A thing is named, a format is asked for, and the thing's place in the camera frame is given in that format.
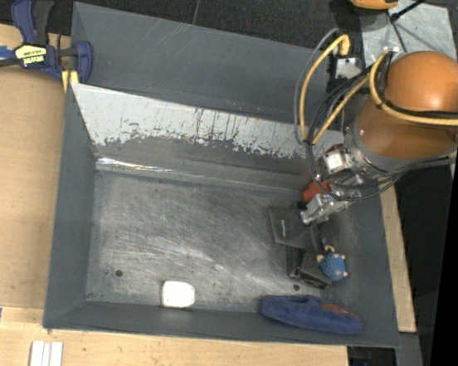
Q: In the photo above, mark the orange-red small toy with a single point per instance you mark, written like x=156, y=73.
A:
x=314, y=189

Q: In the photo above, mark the black flat wallet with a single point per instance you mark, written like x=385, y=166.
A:
x=288, y=227

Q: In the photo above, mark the blue toy hedgehog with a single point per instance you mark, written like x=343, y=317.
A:
x=333, y=267

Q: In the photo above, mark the black small box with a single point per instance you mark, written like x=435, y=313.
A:
x=305, y=269

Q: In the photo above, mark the blue cloth slipper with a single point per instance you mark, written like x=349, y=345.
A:
x=307, y=316

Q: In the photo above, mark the grey metal bin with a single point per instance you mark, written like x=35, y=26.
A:
x=172, y=229

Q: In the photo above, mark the white rounded block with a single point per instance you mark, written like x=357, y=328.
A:
x=177, y=294

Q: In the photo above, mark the pale wood flat board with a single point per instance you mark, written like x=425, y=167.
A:
x=14, y=191

